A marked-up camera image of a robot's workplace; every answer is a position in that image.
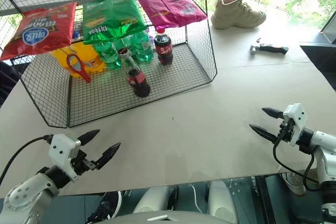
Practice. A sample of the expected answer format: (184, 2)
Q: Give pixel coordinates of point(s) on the black sneaker white sole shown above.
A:
(106, 207)

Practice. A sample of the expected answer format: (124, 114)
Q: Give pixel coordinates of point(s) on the green chip bag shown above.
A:
(113, 16)

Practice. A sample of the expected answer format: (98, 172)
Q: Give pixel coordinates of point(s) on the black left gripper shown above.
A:
(82, 162)

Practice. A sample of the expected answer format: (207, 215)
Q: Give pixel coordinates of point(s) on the red bottle opener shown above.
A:
(74, 64)

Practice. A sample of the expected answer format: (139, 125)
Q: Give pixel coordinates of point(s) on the green plastic soda bottle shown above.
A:
(109, 54)
(143, 48)

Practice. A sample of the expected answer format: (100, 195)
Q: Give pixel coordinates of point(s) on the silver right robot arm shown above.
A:
(324, 155)

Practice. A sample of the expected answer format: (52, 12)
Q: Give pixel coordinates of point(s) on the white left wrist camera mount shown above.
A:
(61, 150)

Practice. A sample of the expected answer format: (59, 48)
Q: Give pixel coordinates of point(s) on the red chip bag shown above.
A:
(39, 31)

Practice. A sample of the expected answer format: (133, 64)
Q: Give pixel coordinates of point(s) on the yellow plastic container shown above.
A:
(89, 58)

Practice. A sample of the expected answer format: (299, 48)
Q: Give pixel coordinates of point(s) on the small black hook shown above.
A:
(258, 40)

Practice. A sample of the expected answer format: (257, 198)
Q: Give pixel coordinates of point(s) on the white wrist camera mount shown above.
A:
(61, 150)
(296, 123)

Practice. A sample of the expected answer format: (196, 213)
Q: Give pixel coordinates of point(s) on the dark chair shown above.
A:
(8, 82)

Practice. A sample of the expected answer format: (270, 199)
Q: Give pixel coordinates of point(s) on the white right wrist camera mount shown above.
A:
(296, 123)

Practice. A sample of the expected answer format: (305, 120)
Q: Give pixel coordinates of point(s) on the silver robot leg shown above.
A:
(221, 200)
(153, 199)

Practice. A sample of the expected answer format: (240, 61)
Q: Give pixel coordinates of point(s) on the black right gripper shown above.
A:
(286, 130)

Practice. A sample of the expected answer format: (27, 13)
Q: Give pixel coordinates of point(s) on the beige sneaker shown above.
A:
(233, 15)

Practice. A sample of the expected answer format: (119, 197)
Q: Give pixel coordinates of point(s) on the glass cola bottle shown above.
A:
(137, 79)

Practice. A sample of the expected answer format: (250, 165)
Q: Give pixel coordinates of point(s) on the magenta chip bag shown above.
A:
(168, 6)

